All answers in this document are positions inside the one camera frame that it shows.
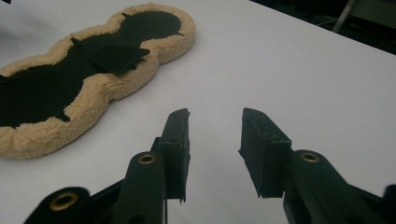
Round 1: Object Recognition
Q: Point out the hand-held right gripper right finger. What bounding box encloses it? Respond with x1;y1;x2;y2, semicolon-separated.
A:
238;107;293;199

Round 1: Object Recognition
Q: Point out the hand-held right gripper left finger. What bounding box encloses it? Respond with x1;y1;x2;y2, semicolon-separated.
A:
151;107;191;203

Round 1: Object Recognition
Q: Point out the grey metal stand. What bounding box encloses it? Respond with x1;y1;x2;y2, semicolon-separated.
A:
331;0;360;34

